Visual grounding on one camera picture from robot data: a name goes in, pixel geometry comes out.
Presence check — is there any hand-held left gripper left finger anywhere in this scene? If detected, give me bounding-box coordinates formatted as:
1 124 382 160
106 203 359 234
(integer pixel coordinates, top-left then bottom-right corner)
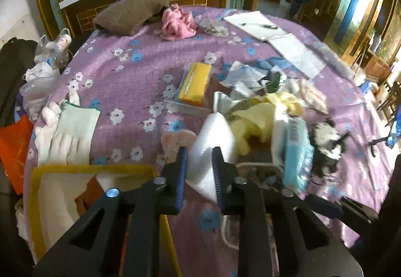
33 147 188 277

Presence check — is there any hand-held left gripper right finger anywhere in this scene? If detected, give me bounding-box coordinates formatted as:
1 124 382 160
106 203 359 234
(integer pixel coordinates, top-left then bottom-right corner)
212 147 364 277

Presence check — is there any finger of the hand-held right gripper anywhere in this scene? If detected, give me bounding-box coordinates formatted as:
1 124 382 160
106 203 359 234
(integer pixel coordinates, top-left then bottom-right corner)
305 194 345 219
340 195 381 225

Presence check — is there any white plastic packet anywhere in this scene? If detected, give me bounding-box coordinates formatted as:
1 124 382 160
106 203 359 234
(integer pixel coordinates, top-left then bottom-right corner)
186 112 239 202

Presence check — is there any pink fluffy plush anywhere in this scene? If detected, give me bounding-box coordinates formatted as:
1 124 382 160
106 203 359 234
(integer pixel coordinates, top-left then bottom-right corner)
160 131 198 165

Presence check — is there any blue tissue pack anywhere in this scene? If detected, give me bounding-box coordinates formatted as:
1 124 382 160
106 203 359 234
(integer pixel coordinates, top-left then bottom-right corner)
271 117 315 193

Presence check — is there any yellow towel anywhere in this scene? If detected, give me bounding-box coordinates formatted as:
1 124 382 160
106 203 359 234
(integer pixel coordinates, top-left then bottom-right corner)
230 92 306 155

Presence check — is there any yellow cardboard box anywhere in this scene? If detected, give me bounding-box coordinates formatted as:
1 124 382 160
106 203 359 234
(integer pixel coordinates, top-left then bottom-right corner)
30 164 182 277

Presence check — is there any black white plush toy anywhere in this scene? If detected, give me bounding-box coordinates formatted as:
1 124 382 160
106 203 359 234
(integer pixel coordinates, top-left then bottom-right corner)
309 122 351 178

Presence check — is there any clear plastic case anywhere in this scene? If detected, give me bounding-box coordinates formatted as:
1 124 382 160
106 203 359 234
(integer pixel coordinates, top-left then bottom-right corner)
163 98 214 116

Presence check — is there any black tripod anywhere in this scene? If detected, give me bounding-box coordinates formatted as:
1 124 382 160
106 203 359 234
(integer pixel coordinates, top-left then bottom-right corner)
366 135 392 158

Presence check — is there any phone with blue screen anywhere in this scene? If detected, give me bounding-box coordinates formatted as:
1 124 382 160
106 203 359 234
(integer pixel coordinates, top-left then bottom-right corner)
385 107 401 149

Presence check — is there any yellow sponge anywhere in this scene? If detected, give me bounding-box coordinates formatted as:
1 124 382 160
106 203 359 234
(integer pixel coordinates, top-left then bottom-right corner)
178 62 213 106

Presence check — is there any green white packet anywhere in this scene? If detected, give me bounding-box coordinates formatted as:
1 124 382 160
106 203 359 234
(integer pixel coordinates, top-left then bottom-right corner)
261 72 287 93

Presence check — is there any white pink packet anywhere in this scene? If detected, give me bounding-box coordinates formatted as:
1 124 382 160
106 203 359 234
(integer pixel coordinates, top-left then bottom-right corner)
288 78 329 114

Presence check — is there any purple floral bedsheet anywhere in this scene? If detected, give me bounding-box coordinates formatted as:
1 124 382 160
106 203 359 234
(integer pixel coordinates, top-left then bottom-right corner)
23 7 392 277

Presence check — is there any wooden chair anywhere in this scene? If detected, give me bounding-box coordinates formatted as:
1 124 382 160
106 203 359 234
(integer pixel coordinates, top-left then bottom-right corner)
376 79 401 127

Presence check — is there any white knit glove green cuff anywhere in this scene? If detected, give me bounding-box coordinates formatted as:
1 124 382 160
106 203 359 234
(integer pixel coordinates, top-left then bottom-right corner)
49 101 101 165

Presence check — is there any blue cloth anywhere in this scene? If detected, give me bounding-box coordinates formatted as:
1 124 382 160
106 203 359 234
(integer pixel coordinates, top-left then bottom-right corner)
253 57 292 73

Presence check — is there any white paper sheet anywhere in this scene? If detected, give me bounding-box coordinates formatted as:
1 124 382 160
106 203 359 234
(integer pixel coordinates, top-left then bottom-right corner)
268 33 328 80

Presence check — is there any clear plastic bag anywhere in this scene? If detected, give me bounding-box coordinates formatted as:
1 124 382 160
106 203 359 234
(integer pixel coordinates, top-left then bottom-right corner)
199 18 229 37

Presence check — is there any pink cloth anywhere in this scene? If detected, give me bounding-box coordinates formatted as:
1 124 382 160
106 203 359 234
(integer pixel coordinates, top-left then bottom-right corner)
161 4 199 41

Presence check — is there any black pen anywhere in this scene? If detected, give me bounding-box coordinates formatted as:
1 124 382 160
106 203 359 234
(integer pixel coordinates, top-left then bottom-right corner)
241 23 279 29

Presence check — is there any white notebook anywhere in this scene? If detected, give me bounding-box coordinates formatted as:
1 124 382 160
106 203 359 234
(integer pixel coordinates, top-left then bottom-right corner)
223 10 289 42

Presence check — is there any orange bag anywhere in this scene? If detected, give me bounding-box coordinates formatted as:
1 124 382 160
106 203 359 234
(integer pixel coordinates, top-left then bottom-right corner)
0 115 34 196

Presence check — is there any white plastic bag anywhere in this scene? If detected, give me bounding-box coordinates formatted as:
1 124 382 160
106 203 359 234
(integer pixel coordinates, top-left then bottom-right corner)
19 62 61 115

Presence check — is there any brown knitted hat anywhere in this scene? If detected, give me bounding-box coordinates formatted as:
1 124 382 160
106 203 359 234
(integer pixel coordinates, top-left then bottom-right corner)
93 0 171 36

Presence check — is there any black bag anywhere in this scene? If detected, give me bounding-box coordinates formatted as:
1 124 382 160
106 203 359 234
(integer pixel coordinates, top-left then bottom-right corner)
0 38 39 127

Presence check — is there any gold framed partition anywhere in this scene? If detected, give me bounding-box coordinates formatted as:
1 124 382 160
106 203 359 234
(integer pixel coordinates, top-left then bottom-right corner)
326 0 401 65

